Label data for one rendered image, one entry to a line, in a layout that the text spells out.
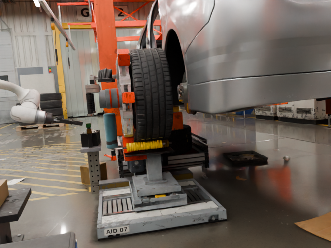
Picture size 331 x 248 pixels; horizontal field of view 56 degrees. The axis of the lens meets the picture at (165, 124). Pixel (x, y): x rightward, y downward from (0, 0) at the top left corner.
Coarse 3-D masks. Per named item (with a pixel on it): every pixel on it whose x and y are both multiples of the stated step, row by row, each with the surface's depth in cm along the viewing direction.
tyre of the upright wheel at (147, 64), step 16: (160, 48) 216; (144, 64) 197; (160, 64) 199; (144, 80) 193; (160, 80) 195; (144, 96) 193; (160, 96) 194; (144, 112) 195; (160, 112) 197; (144, 128) 201; (160, 128) 204
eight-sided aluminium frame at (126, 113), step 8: (120, 72) 199; (128, 72) 200; (120, 80) 195; (128, 80) 196; (128, 88) 196; (120, 112) 244; (128, 112) 197; (128, 120) 240; (128, 128) 232; (128, 136) 214
